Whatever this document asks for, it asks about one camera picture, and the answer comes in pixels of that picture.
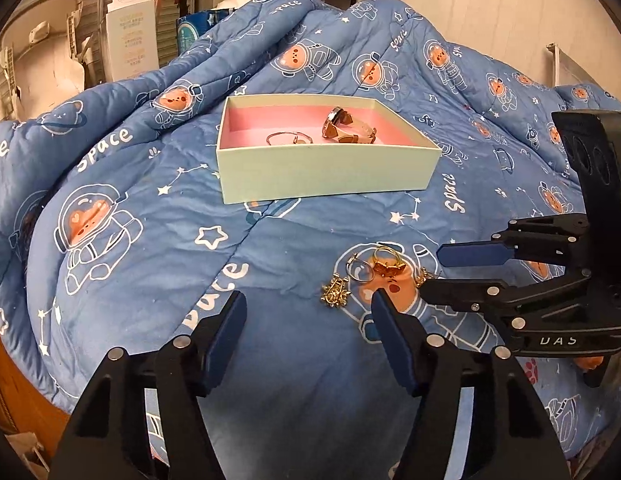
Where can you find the pale green box pink inside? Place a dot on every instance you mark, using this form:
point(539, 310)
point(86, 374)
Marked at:
point(315, 170)

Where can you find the person's right hand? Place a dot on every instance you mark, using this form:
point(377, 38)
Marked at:
point(590, 363)

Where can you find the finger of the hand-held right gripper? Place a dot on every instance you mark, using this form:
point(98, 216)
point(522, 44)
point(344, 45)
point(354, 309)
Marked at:
point(458, 294)
point(473, 255)

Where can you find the tall white carton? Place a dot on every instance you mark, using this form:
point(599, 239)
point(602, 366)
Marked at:
point(131, 35)

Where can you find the blue astronaut bear printed blanket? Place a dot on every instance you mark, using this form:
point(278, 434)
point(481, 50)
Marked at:
point(140, 270)

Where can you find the white high chair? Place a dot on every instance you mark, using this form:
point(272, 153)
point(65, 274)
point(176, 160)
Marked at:
point(45, 55)

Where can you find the small gold earring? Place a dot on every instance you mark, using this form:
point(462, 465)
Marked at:
point(426, 275)

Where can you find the gold starburst pendant earring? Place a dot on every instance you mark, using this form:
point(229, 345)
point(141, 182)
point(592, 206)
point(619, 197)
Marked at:
point(335, 293)

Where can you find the blue tissue pack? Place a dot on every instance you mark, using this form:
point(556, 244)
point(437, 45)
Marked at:
point(198, 27)

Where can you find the thin gold bangle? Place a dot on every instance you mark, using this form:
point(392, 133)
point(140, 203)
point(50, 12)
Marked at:
point(278, 136)

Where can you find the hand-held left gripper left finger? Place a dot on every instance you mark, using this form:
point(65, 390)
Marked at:
point(221, 342)

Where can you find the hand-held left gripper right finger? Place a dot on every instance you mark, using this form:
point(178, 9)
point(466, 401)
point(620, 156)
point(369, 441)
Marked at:
point(396, 347)

